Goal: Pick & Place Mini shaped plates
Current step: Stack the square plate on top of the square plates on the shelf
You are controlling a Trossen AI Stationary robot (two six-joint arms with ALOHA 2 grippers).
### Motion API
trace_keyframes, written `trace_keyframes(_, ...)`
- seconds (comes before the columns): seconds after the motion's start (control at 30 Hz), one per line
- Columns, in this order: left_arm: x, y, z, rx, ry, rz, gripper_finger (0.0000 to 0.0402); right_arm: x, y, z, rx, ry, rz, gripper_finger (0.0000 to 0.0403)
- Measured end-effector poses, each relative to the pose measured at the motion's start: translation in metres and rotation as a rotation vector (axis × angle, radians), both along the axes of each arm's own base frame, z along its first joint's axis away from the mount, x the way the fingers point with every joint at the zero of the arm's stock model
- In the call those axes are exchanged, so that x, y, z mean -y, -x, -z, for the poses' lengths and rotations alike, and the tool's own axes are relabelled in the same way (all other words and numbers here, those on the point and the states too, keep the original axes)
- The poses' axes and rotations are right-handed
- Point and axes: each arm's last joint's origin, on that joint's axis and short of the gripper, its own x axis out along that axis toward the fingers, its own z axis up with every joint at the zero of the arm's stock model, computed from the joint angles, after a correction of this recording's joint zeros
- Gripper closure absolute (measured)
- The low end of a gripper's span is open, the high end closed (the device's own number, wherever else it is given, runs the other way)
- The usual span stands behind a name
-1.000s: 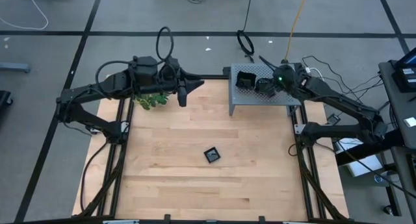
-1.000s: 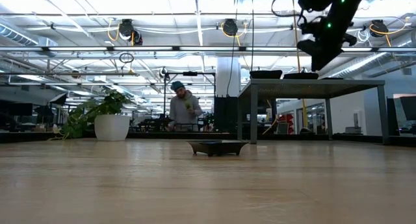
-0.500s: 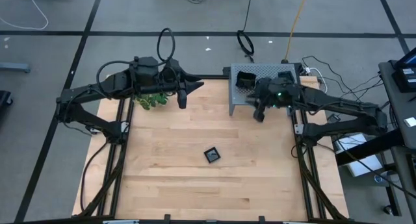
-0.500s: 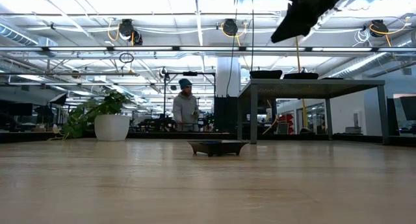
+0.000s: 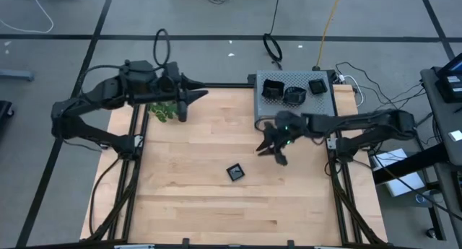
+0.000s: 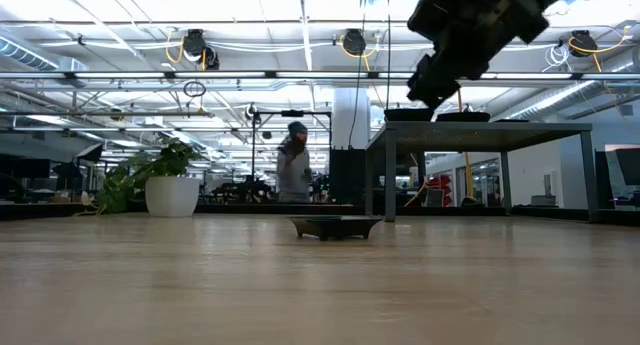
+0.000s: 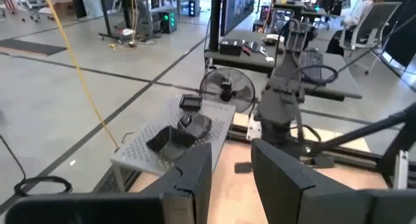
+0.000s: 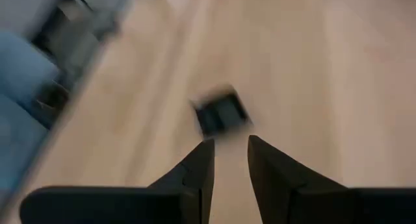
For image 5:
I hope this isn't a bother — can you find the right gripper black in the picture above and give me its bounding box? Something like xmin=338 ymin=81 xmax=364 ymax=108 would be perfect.
xmin=256 ymin=111 xmax=311 ymax=167

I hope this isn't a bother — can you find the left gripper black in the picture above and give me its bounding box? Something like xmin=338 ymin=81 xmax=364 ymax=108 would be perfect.
xmin=158 ymin=72 xmax=209 ymax=123

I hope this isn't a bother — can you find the deep square black plate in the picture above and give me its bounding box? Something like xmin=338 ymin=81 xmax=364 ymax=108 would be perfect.
xmin=261 ymin=79 xmax=286 ymax=101

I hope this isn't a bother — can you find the green plant in white pot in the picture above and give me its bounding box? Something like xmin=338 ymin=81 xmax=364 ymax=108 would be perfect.
xmin=148 ymin=100 xmax=179 ymax=123

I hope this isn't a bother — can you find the grey perforated metal shelf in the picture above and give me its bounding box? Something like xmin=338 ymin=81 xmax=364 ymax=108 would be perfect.
xmin=253 ymin=70 xmax=337 ymax=131

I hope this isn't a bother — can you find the white floor box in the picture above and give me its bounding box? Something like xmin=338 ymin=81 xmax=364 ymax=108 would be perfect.
xmin=372 ymin=147 xmax=427 ymax=198

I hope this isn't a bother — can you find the black desk leg beam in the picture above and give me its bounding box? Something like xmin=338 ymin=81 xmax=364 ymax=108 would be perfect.
xmin=371 ymin=143 xmax=450 ymax=185

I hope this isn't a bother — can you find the dark grey desk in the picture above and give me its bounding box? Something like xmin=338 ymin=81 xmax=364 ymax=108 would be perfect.
xmin=419 ymin=66 xmax=462 ymax=249

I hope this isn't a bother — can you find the grey furniture foot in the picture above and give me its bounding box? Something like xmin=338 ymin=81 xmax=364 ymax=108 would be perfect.
xmin=0 ymin=69 xmax=35 ymax=82

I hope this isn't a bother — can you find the black device box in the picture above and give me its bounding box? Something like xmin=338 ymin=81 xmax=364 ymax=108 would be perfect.
xmin=435 ymin=74 xmax=462 ymax=104

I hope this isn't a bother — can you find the black caster base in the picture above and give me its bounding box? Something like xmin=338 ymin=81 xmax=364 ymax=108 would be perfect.
xmin=0 ymin=100 xmax=15 ymax=121

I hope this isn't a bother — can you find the black monitor screen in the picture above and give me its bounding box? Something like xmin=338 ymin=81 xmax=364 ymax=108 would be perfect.
xmin=437 ymin=52 xmax=462 ymax=77

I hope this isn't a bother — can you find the black hanging cable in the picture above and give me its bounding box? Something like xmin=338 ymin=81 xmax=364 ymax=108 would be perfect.
xmin=262 ymin=0 xmax=284 ymax=71

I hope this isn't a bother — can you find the yellow hanging cable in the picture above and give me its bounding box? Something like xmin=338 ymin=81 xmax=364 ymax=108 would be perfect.
xmin=315 ymin=0 xmax=344 ymax=71

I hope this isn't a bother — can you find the white floor cable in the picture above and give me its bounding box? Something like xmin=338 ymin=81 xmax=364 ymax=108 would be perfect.
xmin=0 ymin=0 xmax=55 ymax=35

